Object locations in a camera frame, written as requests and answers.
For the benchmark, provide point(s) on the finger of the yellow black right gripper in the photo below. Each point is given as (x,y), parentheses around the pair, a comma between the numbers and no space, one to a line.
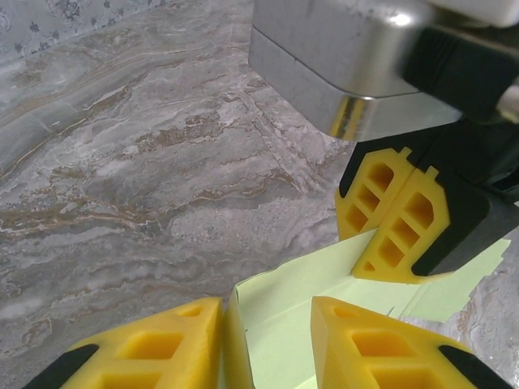
(421,227)
(369,194)

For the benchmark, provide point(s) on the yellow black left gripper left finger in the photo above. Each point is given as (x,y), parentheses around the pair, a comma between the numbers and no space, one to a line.
(142,356)

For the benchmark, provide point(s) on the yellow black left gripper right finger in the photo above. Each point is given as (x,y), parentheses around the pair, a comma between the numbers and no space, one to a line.
(385,356)

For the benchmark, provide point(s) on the light green paper box sheet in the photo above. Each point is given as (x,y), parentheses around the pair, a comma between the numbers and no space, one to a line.
(284,324)

